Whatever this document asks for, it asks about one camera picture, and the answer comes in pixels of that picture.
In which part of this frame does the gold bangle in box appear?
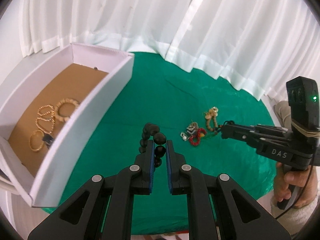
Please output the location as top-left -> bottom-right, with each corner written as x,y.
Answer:
29,129 -> 44,152

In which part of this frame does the red bead bracelet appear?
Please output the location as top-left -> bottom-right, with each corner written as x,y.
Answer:
188,127 -> 208,146

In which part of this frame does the white curtain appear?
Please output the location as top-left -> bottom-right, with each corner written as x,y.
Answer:
19,0 -> 319,99

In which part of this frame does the black tracking camera box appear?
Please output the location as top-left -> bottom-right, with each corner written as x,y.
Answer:
286,76 -> 319,132

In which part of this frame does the gold bead necklace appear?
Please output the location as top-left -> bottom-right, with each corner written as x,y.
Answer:
35,103 -> 56,134

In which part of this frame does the green velvet cloth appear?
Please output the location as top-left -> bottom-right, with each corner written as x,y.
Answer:
41,51 -> 277,235

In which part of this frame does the silver charm jewelry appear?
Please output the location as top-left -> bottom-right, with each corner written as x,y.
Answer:
180,122 -> 199,141

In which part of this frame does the black cable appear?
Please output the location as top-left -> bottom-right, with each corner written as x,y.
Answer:
274,154 -> 317,221

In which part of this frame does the black bead bracelet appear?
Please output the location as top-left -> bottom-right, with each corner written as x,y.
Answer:
138,122 -> 167,169

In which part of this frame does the gold earrings cluster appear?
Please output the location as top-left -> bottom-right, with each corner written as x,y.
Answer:
204,107 -> 219,120

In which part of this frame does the person's right hand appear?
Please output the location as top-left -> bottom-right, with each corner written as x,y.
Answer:
273,161 -> 318,209

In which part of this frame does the large wooden bead bracelet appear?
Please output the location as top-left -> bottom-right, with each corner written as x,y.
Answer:
54,97 -> 80,123

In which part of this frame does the white cardboard box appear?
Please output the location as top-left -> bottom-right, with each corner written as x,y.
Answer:
1,43 -> 134,207

